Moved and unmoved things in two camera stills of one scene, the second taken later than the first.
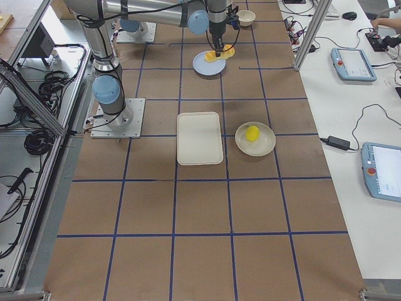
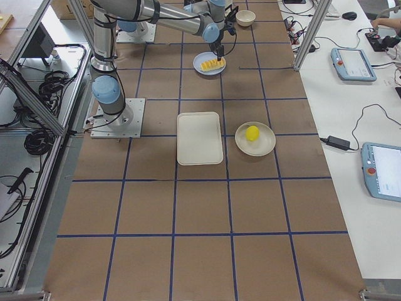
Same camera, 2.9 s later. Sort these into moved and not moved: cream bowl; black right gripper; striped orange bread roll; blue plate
Moved: striped orange bread roll
Not moved: black right gripper; blue plate; cream bowl
